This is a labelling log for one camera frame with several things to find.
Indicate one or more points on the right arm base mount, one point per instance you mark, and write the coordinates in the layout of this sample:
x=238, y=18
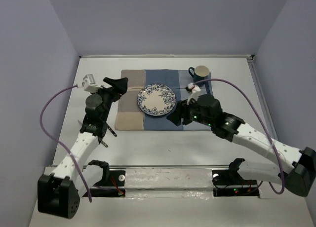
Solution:
x=230, y=184

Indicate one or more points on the blue floral plate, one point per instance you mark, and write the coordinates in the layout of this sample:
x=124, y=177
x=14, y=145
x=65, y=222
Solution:
x=156, y=99

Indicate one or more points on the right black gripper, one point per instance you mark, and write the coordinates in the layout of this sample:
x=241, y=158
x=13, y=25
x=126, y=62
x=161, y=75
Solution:
x=181, y=110

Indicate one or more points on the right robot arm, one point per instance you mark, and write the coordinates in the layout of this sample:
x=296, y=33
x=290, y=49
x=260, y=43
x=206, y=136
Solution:
x=292, y=167

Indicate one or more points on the metal knife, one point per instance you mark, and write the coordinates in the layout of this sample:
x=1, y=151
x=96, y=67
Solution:
x=102, y=142

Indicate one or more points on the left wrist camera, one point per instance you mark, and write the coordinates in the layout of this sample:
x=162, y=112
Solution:
x=88, y=84

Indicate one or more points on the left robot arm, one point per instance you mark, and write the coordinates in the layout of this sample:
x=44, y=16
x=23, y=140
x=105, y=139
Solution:
x=59, y=192

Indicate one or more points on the green mug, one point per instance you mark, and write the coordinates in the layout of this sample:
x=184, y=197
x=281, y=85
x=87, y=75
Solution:
x=199, y=73

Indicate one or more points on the metal fork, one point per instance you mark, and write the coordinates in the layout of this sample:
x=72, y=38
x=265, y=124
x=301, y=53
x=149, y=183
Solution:
x=112, y=131

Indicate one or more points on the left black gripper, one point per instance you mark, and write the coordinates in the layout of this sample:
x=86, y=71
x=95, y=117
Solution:
x=120, y=85

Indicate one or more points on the blue and beige cloth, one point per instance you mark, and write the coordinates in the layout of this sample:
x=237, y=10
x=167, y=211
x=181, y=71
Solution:
x=130, y=117

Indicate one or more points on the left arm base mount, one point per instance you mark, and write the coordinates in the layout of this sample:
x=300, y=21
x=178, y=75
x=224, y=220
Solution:
x=113, y=187

